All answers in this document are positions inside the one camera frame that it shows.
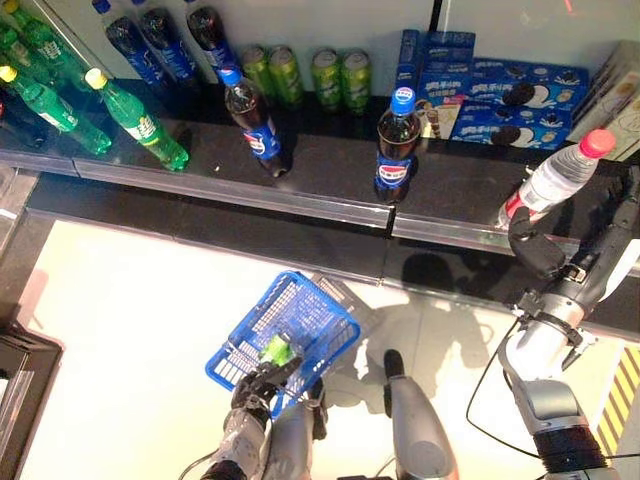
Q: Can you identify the gray robot right leg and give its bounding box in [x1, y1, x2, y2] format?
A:
[382, 349, 459, 480]

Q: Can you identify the blue wafer stick box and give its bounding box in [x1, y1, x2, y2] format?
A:
[417, 59, 471, 140]

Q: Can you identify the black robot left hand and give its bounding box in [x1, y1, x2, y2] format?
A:
[230, 355, 304, 426]

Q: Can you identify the narrow blue Oreo box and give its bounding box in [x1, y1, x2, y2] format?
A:
[397, 28, 422, 96]

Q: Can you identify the clear water bottle red cap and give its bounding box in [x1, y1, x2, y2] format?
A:
[497, 128, 619, 232]

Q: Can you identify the dark blue Oreo box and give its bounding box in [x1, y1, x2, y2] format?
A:
[421, 30, 477, 66]

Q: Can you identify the black shelf base plinth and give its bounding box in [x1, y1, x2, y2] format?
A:
[0, 172, 640, 346]

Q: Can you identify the green Sprite bottle yellow cap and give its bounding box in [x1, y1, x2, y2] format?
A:
[19, 14, 101, 101]
[257, 333, 304, 366]
[83, 67, 191, 172]
[0, 0, 31, 66]
[0, 64, 113, 156]

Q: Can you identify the black shelf with clear rail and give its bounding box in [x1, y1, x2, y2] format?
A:
[0, 74, 640, 261]

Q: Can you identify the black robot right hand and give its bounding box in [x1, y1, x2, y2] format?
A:
[507, 164, 640, 306]

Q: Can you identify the yellow black hazard tape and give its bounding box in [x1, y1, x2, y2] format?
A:
[594, 344, 640, 456]

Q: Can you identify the beige biscuit box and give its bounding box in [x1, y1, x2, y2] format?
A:
[589, 39, 640, 101]
[567, 74, 640, 162]

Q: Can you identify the black low display stand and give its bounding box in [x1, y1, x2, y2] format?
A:
[0, 319, 65, 480]

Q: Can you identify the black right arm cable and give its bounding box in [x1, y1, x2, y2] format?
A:
[464, 319, 541, 461]

